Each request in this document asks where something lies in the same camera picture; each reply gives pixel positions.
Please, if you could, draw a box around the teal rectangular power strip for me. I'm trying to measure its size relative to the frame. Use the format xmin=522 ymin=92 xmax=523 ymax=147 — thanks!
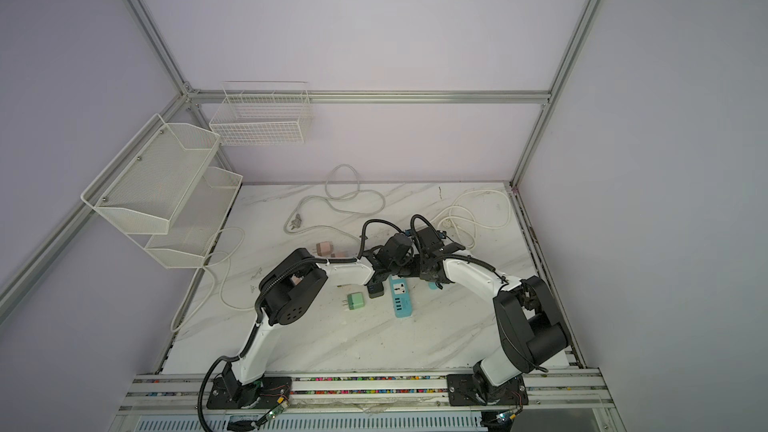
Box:
xmin=389 ymin=277 xmax=413 ymax=318

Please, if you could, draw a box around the thin white cable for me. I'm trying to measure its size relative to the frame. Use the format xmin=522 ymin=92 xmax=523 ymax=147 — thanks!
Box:
xmin=169 ymin=226 xmax=259 ymax=335

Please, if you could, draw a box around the cream power cable with plug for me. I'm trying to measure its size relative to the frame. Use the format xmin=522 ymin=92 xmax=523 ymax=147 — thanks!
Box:
xmin=434 ymin=189 xmax=514 ymax=252

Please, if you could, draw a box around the grey power cable with plug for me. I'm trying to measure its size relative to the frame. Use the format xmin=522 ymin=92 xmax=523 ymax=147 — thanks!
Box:
xmin=283 ymin=163 xmax=388 ymax=241

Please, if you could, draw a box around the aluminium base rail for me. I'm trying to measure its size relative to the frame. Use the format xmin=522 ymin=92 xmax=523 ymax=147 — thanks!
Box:
xmin=118 ymin=369 xmax=616 ymax=415

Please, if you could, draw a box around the green usb charger plug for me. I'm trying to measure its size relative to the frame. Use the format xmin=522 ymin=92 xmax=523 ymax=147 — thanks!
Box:
xmin=343 ymin=292 xmax=365 ymax=311

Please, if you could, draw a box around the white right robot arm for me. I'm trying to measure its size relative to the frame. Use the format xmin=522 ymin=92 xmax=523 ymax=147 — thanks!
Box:
xmin=408 ymin=226 xmax=571 ymax=405

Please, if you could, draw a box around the white mesh shelf upper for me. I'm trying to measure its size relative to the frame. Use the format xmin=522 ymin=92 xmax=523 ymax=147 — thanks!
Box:
xmin=80 ymin=114 xmax=221 ymax=235

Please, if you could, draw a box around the white mesh shelf lower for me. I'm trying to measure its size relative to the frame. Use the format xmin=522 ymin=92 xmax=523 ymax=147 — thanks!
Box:
xmin=144 ymin=167 xmax=242 ymax=269

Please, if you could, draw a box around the white wire basket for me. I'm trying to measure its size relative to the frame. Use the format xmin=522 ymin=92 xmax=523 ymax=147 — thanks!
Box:
xmin=209 ymin=81 xmax=314 ymax=146

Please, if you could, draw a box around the pink usb charger plug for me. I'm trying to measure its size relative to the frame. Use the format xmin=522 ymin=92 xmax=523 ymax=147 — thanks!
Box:
xmin=316 ymin=241 xmax=334 ymax=257

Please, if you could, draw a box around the white mesh shelf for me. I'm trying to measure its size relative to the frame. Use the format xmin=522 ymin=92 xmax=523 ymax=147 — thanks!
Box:
xmin=144 ymin=167 xmax=242 ymax=269
xmin=80 ymin=114 xmax=221 ymax=235

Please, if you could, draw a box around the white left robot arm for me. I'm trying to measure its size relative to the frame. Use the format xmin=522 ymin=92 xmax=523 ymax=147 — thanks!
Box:
xmin=206 ymin=232 xmax=414 ymax=407

